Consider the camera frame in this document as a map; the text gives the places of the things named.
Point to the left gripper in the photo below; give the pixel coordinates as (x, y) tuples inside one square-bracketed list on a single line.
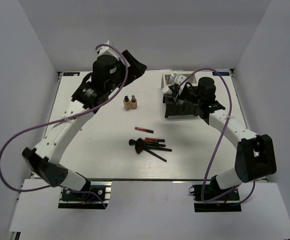
[(136, 70)]

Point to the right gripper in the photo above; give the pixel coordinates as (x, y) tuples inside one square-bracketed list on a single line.
[(181, 95)]

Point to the white jar cap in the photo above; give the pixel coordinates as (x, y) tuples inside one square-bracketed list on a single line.
[(166, 91)]

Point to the pink teal cosmetic tube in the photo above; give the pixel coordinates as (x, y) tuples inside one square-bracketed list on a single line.
[(172, 77)]

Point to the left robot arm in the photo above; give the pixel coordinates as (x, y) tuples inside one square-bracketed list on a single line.
[(44, 158)]

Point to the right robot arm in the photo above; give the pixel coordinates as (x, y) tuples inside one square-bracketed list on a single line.
[(255, 156)]

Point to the black round makeup brush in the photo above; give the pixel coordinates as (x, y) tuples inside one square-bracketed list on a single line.
[(133, 142)]

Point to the black fan makeup brush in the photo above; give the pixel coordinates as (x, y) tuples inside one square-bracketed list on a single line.
[(140, 148)]

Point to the black metal organizer rack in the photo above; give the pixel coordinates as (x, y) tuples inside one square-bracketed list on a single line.
[(173, 109)]

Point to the right foundation bottle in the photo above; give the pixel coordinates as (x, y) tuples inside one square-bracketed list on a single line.
[(133, 102)]

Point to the foundation bottle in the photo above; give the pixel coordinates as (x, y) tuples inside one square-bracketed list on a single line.
[(127, 103), (133, 102)]

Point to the left foundation bottle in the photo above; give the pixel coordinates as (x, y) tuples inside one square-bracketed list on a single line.
[(127, 103)]

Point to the red black lip gloss tube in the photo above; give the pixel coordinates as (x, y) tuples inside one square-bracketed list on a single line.
[(144, 130)]

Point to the white table board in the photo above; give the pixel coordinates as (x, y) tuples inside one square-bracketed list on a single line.
[(100, 150)]

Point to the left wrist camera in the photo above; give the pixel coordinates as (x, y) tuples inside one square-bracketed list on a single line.
[(105, 50)]

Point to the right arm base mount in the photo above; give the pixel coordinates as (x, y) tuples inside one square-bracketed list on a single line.
[(229, 203)]

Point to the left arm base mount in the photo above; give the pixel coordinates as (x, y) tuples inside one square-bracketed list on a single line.
[(97, 198)]

